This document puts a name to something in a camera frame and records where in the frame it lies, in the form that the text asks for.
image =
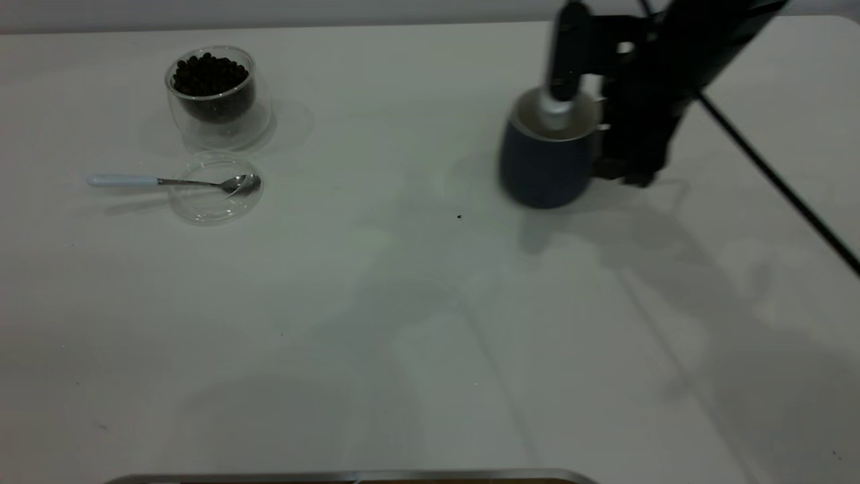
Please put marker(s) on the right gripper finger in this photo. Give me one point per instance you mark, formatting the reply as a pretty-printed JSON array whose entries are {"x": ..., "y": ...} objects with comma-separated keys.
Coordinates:
[
  {"x": 638, "y": 141},
  {"x": 568, "y": 54}
]

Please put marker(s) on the dark grey mug white inside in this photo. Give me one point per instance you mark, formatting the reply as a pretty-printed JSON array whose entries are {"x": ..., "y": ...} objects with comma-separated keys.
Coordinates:
[{"x": 544, "y": 171}]

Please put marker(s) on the clear double-wall glass cup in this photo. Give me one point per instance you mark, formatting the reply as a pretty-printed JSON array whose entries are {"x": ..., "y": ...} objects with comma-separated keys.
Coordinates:
[{"x": 222, "y": 134}]

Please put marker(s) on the clear round glass lid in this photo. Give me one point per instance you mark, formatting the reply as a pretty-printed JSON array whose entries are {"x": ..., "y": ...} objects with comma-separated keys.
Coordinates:
[{"x": 211, "y": 205}]

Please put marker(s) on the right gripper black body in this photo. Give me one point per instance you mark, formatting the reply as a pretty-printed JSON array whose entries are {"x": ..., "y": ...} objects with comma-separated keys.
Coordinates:
[{"x": 699, "y": 40}]

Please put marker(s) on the dark coffee beans pile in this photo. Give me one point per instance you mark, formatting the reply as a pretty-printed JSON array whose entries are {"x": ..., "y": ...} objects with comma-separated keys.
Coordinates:
[{"x": 209, "y": 77}]

